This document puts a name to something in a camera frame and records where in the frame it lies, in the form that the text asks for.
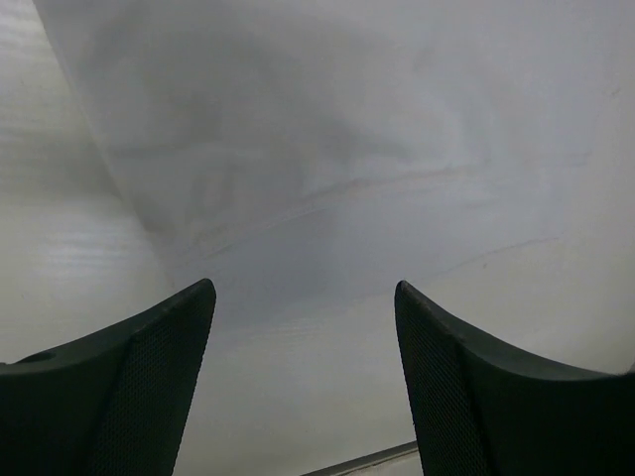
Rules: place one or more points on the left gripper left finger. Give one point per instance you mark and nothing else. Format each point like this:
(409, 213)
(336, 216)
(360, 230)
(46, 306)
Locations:
(114, 402)

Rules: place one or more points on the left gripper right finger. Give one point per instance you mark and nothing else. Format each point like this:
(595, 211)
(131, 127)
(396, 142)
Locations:
(481, 406)

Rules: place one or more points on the white skirt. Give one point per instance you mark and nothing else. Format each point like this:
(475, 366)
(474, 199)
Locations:
(307, 156)

